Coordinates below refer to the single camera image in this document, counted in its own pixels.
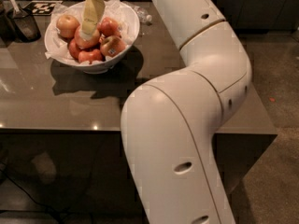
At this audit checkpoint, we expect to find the black floor cable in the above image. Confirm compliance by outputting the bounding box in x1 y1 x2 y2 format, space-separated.
0 168 66 224

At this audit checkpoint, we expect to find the red apple back right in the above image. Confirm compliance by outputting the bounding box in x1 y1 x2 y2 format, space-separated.
97 17 121 37

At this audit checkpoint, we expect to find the red apple front bottom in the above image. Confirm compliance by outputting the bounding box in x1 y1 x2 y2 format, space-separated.
78 49 103 64

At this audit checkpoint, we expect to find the clear plastic water bottle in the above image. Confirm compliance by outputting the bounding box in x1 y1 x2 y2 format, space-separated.
133 6 152 24

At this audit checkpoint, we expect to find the black container with handle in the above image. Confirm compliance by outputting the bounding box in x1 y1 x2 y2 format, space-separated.
7 0 41 43

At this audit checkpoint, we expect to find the white bowl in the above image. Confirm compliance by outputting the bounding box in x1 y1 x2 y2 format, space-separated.
43 0 141 76

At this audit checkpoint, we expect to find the red apple lower left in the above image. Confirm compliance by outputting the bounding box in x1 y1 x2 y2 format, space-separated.
68 39 81 60

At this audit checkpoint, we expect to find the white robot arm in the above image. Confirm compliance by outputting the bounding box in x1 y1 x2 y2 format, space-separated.
121 0 252 224

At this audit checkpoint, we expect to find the red apple with sticker centre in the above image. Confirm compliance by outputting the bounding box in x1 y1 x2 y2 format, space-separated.
74 26 100 49

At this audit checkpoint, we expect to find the red apple with sticker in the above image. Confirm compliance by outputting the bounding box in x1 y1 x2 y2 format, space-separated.
74 26 100 49
100 35 126 57

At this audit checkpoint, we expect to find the black white marker tag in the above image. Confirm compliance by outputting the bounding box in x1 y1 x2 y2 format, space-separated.
24 0 62 16

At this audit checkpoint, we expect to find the pale yellow-red apple far left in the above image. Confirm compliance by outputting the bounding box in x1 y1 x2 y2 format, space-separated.
56 14 79 38

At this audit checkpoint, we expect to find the white tissue paper liner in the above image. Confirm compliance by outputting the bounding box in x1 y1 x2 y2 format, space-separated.
44 0 138 66

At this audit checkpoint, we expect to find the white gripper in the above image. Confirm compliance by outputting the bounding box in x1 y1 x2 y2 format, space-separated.
79 0 109 40

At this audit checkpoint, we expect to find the red apple with sticker right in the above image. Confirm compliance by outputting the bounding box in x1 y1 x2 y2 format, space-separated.
100 35 126 57

